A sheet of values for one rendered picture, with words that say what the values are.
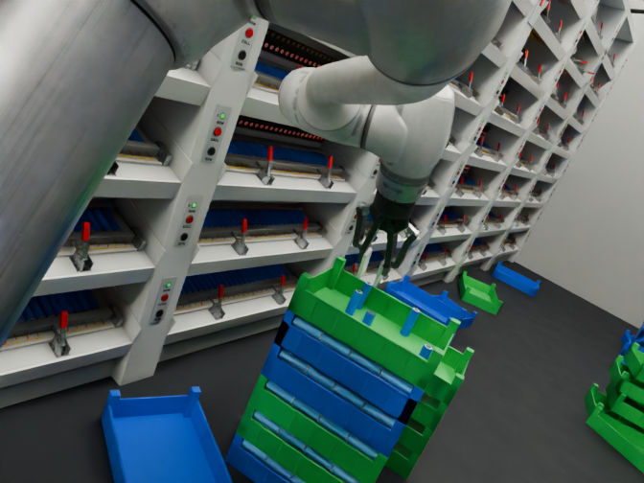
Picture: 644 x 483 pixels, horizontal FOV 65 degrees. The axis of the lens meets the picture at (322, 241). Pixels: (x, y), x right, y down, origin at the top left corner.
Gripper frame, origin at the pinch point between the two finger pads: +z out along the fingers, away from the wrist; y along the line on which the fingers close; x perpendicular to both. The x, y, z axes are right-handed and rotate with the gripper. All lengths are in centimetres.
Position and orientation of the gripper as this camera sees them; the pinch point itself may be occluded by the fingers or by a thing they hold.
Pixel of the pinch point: (372, 268)
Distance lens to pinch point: 106.8
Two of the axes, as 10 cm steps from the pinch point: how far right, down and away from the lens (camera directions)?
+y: 8.4, 4.5, -2.9
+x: 5.2, -5.1, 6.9
